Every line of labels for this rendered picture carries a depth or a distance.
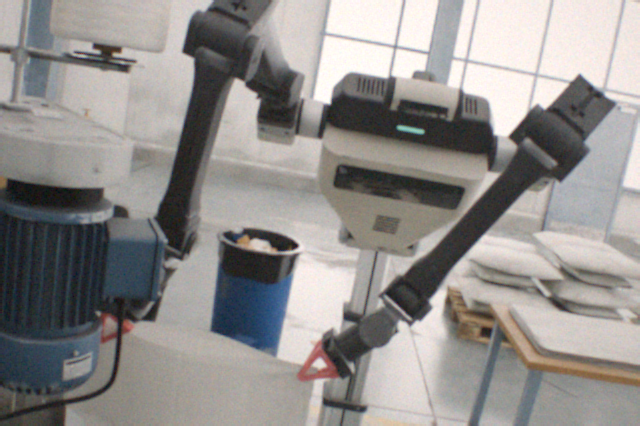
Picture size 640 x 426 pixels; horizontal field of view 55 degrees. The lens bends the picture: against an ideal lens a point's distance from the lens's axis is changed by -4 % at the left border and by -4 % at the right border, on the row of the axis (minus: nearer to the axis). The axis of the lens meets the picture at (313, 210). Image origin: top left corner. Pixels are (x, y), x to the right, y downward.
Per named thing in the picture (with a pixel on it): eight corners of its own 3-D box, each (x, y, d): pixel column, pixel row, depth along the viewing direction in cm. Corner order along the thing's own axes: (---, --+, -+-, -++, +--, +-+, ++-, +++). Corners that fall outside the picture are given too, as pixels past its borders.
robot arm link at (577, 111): (634, 101, 90) (581, 56, 92) (571, 170, 92) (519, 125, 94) (584, 137, 134) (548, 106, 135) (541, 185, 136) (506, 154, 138)
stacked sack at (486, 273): (512, 269, 506) (516, 253, 503) (536, 295, 440) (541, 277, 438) (460, 259, 506) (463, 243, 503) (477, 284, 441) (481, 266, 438)
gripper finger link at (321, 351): (287, 369, 114) (330, 341, 113) (289, 354, 121) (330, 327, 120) (308, 398, 115) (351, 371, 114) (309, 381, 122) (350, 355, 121)
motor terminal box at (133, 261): (147, 293, 92) (157, 217, 90) (158, 320, 84) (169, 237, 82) (89, 290, 89) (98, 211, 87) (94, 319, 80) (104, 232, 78)
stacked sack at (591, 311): (586, 297, 506) (590, 282, 503) (623, 328, 441) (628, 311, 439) (538, 289, 505) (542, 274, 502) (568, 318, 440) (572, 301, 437)
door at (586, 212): (604, 246, 917) (641, 105, 877) (607, 248, 908) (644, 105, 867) (540, 234, 918) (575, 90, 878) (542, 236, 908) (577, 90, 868)
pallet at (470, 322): (584, 326, 516) (588, 310, 513) (622, 368, 436) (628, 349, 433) (444, 300, 521) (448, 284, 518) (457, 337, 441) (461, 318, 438)
